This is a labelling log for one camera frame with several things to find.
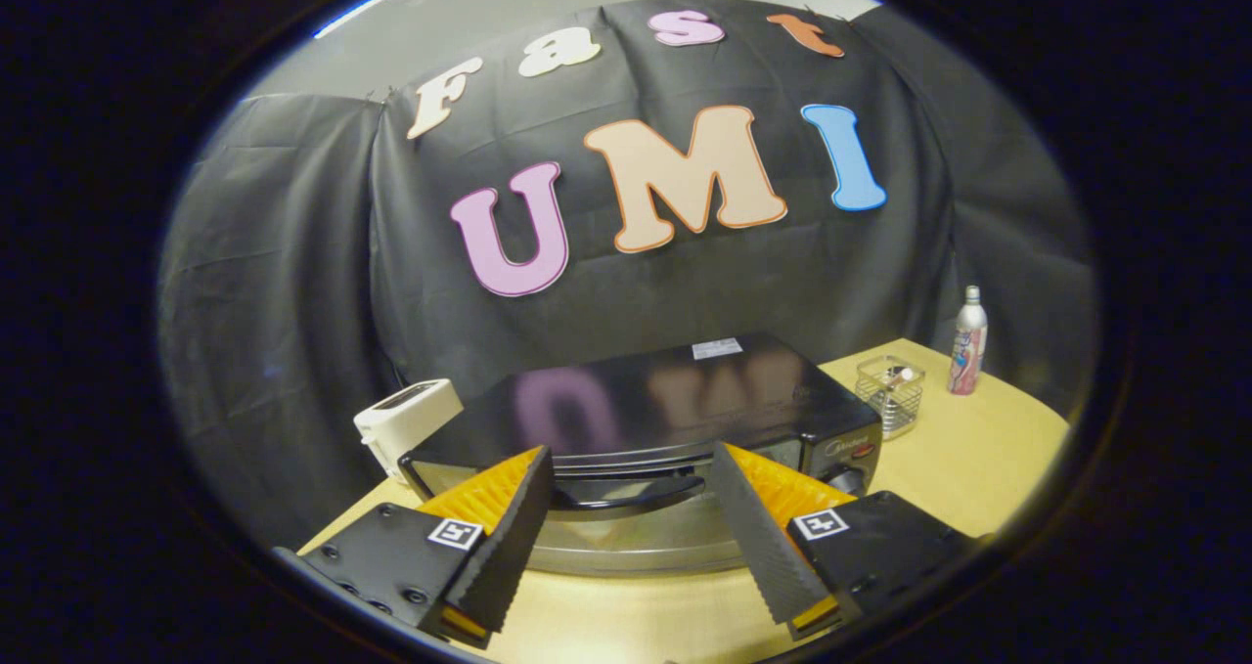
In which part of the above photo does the black toaster oven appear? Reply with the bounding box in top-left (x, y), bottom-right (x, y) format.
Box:
top-left (398, 332), bottom-right (883, 577)

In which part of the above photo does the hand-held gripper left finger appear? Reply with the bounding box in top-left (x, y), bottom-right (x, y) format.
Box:
top-left (274, 446), bottom-right (556, 648)

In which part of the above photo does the white pop-up toaster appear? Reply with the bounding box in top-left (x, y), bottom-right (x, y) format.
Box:
top-left (353, 378), bottom-right (465, 484)

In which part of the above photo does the clear square glass container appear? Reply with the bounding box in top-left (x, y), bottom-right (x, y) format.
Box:
top-left (856, 355), bottom-right (926, 440)

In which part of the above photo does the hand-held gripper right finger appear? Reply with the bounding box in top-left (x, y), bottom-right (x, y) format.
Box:
top-left (709, 441), bottom-right (979, 638)

